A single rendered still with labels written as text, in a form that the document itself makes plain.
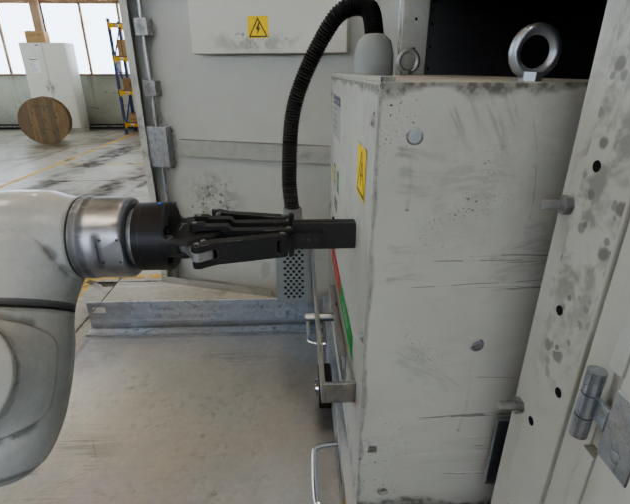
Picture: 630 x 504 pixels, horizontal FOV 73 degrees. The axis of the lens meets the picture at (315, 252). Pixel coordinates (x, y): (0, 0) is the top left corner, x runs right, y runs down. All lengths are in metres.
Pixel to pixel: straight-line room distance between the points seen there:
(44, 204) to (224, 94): 0.65
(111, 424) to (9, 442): 0.37
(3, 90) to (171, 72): 12.58
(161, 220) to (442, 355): 0.31
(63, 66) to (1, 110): 2.51
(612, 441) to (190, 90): 1.02
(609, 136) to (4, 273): 0.51
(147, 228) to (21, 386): 0.18
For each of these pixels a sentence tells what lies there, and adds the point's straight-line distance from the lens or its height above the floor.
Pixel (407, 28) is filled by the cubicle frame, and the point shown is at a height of 1.47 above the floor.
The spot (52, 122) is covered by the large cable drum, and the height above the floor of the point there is 0.42.
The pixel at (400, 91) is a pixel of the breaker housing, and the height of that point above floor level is 1.38.
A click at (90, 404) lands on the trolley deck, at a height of 0.85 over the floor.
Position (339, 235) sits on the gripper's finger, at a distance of 0.48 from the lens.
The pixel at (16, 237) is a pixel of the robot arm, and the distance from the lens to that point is 0.51.
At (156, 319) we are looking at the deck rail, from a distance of 1.07.
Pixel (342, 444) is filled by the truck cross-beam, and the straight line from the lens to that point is 0.65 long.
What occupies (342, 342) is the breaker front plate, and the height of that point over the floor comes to 1.04.
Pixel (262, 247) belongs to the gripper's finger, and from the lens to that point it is 0.44.
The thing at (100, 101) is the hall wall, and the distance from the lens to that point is 12.61.
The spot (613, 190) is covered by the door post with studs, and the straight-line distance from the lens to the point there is 0.33.
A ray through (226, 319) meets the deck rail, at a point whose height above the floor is 0.86.
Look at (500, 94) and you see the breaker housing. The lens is 0.38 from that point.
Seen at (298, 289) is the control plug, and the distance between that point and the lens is 0.88.
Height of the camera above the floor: 1.40
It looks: 23 degrees down
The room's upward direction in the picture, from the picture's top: straight up
